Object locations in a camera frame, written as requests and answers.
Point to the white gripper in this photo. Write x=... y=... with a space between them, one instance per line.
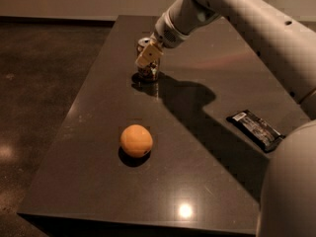
x=167 y=33

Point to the orange soda can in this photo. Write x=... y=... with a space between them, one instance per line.
x=149 y=73

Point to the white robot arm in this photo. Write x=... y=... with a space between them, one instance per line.
x=286 y=55

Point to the orange fruit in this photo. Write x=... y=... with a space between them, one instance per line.
x=136 y=141

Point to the black snack bar wrapper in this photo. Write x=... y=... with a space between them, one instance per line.
x=258 y=130

